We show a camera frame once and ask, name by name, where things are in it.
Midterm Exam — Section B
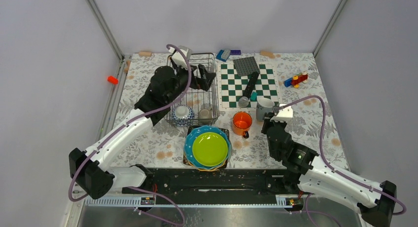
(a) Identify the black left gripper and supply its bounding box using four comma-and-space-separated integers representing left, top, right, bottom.
167, 63, 216, 103

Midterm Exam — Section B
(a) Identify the grey blue ceramic mug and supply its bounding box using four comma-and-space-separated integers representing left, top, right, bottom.
256, 97, 275, 122

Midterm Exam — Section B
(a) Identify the orange ceramic mug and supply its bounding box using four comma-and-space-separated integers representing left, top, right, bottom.
232, 111, 252, 139

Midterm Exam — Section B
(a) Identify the blue polka dot plate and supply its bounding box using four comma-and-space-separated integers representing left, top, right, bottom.
183, 126, 233, 171

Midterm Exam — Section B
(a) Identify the green plate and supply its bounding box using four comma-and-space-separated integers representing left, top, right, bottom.
191, 132, 229, 167

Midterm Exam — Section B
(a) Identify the yellow polka dot plate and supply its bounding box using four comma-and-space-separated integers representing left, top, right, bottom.
189, 164, 226, 172

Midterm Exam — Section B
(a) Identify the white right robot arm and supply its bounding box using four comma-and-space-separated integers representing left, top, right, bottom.
261, 113, 396, 227

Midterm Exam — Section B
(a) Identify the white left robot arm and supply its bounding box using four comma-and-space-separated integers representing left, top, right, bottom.
69, 64, 215, 199

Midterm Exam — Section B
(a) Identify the green white chessboard mat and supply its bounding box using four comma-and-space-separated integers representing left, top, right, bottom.
218, 63, 282, 110

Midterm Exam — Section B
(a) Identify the small beige ceramic cup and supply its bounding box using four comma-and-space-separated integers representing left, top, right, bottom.
198, 107, 212, 120

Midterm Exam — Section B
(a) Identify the blue grey lego brick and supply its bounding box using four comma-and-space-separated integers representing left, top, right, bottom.
216, 49, 231, 62

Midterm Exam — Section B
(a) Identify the blue white patterned bowl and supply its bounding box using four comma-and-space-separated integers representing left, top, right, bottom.
172, 105, 195, 127

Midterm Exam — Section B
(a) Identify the purple lego brick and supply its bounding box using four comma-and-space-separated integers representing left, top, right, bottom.
230, 50, 242, 56

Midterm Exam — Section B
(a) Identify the grey lego baseplate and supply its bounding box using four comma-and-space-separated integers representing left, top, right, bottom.
233, 57, 260, 77

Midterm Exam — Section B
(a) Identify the black glitter microphone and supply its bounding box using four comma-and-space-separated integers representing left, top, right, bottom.
238, 71, 259, 108

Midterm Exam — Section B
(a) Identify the teal rectangular block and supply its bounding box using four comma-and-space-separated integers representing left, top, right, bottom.
250, 91, 258, 101

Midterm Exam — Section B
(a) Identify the colourful lego toy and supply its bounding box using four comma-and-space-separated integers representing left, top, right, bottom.
283, 71, 308, 88

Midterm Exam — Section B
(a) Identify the left wooden cork block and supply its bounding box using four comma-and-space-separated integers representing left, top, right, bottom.
138, 51, 153, 57

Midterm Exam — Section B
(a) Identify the wooden cork block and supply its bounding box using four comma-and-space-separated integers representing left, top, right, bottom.
138, 51, 153, 57
260, 50, 276, 59

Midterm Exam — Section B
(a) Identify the right wooden cork block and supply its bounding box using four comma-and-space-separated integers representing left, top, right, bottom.
260, 50, 276, 59

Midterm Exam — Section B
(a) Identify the orange plastic cap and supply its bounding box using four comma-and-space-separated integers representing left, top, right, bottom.
107, 76, 119, 85

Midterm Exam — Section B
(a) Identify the grey wire dish rack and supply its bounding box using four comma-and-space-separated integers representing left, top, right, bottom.
165, 53, 219, 127

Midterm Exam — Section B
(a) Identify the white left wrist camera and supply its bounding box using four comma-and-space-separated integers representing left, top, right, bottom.
169, 45, 193, 70

